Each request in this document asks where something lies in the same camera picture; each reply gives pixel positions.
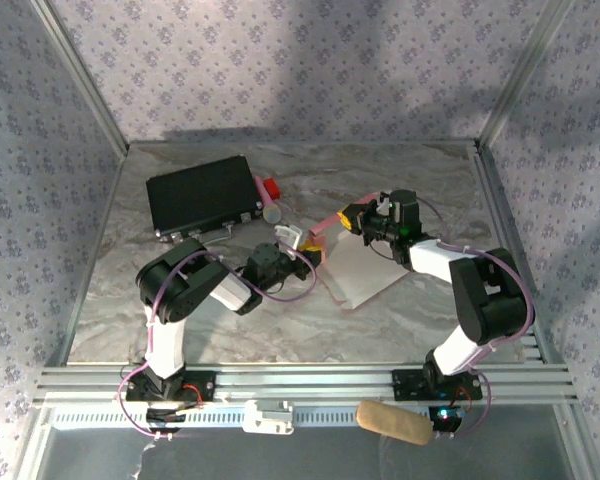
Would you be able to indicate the pink and white paper box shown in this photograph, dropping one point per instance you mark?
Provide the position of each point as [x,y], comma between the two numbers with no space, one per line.
[360,265]

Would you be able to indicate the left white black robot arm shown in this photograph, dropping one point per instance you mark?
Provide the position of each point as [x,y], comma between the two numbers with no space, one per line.
[167,345]

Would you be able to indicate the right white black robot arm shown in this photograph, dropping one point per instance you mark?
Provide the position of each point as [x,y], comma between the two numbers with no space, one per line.
[490,300]

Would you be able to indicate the pink toy microphone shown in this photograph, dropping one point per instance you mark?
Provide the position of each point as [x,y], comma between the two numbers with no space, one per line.
[272,214]

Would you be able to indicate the red plastic block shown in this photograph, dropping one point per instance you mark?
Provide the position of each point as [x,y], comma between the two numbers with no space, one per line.
[271,187]

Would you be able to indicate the tan foam roll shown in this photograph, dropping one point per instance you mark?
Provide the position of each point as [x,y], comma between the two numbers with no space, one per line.
[395,422]

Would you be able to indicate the small circuit board with LED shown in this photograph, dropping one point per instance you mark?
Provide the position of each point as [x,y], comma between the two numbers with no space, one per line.
[445,420]

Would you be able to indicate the aluminium rear floor rail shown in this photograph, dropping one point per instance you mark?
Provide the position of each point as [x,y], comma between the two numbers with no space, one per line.
[305,143]

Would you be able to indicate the aluminium side floor rail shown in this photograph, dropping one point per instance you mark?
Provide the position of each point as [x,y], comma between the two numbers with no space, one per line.
[484,170]
[94,250]

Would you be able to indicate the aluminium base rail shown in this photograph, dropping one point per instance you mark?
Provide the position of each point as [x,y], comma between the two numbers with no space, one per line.
[305,382]

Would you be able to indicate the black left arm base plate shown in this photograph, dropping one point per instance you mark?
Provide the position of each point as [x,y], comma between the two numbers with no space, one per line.
[205,387]

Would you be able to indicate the white plastic clip bracket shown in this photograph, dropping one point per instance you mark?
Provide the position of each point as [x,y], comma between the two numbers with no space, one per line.
[267,422]

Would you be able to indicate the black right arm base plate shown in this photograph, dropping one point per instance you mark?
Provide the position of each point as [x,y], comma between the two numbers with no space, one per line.
[405,387]

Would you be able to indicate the aluminium corner post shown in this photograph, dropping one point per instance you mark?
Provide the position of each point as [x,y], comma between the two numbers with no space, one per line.
[522,75]
[80,75]

